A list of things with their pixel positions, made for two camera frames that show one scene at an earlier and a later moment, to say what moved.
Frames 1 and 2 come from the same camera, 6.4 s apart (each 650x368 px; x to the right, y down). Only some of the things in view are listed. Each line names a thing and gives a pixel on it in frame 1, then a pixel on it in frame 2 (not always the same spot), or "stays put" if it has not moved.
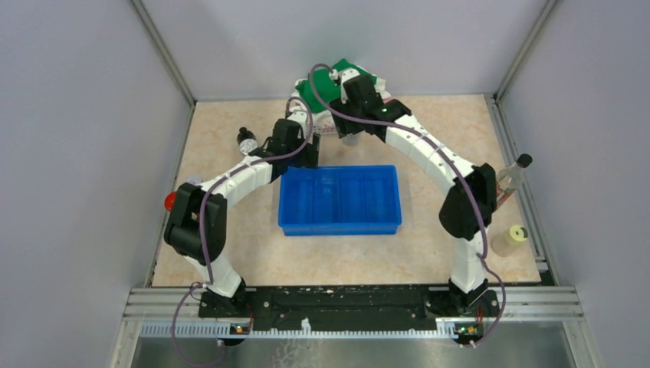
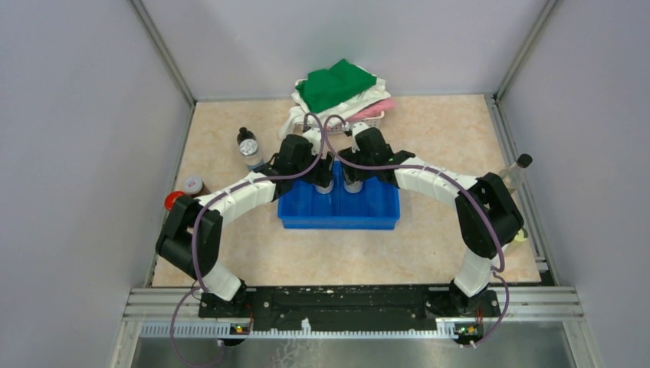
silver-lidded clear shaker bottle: x=247 y=145 stays put
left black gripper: x=308 y=159 → x=320 y=176
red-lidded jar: x=169 y=201 stays put
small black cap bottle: x=244 y=134 stays put
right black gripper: x=344 y=128 → x=359 y=175
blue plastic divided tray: x=339 y=200 stays put
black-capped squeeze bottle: x=350 y=139 → x=353 y=188
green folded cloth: x=328 y=88 stays put
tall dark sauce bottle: x=511 y=177 stays put
